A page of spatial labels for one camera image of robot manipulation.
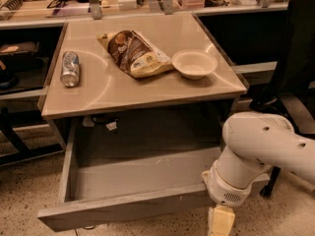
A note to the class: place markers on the black desk frame leg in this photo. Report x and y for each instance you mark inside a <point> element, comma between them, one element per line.
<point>22,119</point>

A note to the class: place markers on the grey drawer cabinet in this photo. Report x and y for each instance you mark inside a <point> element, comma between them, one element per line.
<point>104,88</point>

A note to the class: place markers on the black office chair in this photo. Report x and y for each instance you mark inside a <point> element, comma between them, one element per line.
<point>288,90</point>

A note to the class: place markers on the grey top drawer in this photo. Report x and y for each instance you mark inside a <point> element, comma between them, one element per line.
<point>135,172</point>

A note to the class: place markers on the white paper bowl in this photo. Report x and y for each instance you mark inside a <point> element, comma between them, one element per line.
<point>194,64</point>

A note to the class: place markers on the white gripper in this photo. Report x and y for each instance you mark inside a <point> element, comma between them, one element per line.
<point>226,188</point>

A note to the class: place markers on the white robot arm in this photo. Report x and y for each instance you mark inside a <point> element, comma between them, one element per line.
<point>253,143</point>

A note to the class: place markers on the brown chip bag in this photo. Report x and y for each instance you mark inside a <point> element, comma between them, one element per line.
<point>134,54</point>

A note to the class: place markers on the silver soda can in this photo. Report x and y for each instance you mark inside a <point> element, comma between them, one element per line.
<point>70,72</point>

